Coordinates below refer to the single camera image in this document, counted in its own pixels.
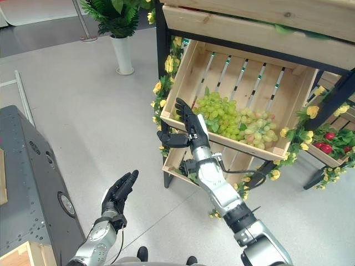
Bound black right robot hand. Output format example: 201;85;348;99
156;97;210;150

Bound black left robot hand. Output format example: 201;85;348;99
100;169;140;216

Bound wooden crate with red fruits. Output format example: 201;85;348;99
304;71;355;168

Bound low wooden crate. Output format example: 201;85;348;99
161;146;256;190

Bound pale green pinkish grape bunch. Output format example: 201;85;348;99
239;108;279;151

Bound dark left robot foot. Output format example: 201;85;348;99
137;245;150;262

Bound yellow flower garland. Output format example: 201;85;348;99
146;8;351;220

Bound wooden crate with slatted bottom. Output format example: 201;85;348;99
160;40;320;161

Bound grey robot torso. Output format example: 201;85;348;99
112;255;195;266

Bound grey perforated metal table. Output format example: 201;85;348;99
0;105;86;266

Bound white tall vase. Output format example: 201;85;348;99
110;34;135;76

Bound light plywood box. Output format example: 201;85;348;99
0;240;58;266

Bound small wooden board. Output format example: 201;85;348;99
0;147;9;206

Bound long wooden crate with leaves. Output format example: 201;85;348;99
161;0;355;70

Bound large red fruit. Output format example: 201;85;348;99
313;141;333;155

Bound green fern plant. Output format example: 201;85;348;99
79;0;156;39

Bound silver pole stand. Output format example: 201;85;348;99
72;0;98;43

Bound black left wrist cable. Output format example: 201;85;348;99
110;220;125;265

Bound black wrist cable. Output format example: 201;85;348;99
110;220;125;265
221;160;267;192

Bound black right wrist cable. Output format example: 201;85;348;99
221;160;267;192

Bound black metal shelf frame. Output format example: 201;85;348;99
154;0;355;191

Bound white metal rail frame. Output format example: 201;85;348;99
0;69;36;129

